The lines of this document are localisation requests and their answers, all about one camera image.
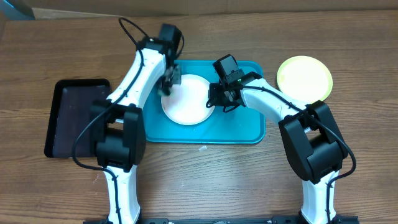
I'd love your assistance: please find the small white paper scrap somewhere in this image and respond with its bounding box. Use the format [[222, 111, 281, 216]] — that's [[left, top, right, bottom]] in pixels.
[[198, 146, 207, 152]]

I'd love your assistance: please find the green rimmed plate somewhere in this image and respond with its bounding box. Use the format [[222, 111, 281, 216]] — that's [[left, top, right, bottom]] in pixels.
[[276, 55, 333, 103]]

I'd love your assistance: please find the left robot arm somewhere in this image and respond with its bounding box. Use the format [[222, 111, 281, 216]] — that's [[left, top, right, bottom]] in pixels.
[[89, 24, 184, 223]]

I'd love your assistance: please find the white plate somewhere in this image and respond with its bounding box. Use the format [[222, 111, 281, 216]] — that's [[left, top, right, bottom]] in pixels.
[[161, 74, 215, 126]]

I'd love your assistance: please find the green scrubbing sponge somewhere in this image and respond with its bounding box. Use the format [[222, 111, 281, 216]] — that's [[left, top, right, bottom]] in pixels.
[[158, 86, 172, 96]]

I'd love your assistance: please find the teal plastic tray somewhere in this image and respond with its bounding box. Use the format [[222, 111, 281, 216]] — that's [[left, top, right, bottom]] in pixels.
[[143, 60, 266, 144]]

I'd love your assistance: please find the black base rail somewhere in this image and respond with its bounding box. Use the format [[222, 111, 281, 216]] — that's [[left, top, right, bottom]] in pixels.
[[83, 215, 360, 224]]

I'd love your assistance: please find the black rectangular tray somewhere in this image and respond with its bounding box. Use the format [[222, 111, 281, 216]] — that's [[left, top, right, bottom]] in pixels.
[[44, 78, 111, 158]]

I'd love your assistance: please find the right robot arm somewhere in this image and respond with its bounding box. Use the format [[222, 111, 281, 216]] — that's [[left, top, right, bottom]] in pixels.
[[206, 54, 352, 223]]

